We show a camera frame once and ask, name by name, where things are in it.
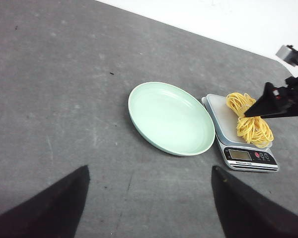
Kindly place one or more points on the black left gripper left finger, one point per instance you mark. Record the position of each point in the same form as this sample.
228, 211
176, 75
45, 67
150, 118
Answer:
53, 213

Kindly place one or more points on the yellow vermicelli noodle bundle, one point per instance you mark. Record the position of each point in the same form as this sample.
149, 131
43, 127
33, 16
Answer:
253, 130

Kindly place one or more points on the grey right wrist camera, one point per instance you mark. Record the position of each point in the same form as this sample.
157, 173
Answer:
288, 54

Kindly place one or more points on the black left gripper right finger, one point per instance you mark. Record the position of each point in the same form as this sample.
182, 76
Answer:
245, 213

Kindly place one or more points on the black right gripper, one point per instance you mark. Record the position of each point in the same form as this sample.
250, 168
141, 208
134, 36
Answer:
277, 102

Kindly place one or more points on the silver digital kitchen scale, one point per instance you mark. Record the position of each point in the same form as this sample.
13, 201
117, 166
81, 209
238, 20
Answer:
237, 154

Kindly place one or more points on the light green plate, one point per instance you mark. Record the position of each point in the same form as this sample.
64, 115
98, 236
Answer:
171, 119

